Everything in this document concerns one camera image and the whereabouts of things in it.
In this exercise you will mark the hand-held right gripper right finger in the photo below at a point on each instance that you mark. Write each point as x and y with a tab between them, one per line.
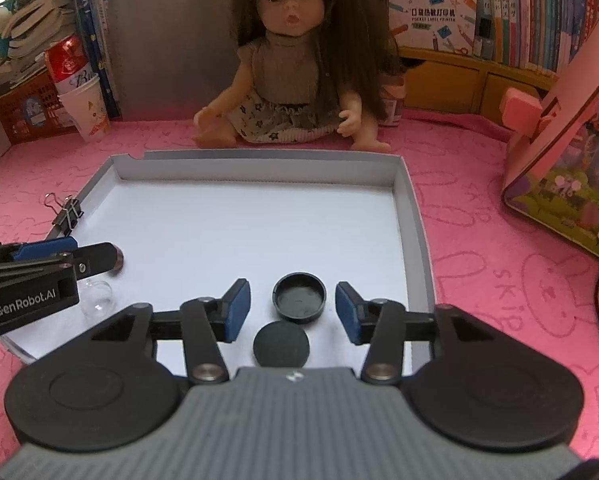
347	312

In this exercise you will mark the long-haired baby doll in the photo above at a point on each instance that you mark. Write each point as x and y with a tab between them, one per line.
279	60

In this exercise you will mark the white pencil-print carton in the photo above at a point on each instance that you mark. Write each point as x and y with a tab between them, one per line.
429	15

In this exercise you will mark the white paper cup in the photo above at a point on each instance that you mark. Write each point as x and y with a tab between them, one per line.
86	112

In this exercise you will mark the pink house-shaped toy box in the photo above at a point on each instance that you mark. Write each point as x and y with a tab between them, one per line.
569	160

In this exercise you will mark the black binder clip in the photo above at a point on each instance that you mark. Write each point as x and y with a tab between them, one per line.
66	217

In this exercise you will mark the grey cardboard box tray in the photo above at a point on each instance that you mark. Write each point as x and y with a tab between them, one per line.
229	230

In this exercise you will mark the blue patterned upright books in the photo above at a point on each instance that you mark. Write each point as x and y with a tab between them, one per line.
91	20

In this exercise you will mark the grey metal board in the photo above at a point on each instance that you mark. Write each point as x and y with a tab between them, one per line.
169	35

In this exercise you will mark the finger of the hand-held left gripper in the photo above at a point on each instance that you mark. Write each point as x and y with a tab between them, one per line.
96	257
46	248

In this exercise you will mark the black round lid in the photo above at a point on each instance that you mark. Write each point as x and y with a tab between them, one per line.
281	345

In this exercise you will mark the black round cap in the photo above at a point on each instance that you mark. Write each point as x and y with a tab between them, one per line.
299	300

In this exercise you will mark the clear plastic dome cup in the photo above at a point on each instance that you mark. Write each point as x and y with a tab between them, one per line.
98	301

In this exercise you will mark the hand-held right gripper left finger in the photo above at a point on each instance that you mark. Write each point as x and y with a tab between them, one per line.
237	310

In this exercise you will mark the yellow wooden drawer organizer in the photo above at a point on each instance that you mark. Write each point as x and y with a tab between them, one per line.
444	85

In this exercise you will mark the blue white plush toy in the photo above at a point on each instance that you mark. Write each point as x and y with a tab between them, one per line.
4	22

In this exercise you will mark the row of shelved books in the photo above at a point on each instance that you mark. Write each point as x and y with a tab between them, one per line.
529	15

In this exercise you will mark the orange plastic crate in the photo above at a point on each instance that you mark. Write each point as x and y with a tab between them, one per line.
24	110

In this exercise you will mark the red drink can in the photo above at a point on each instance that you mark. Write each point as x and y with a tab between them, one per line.
69	62

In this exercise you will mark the pink printed tablecloth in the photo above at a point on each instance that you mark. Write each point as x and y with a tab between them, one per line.
479	285

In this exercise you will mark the pile of stacked books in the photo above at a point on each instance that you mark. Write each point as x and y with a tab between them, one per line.
34	25

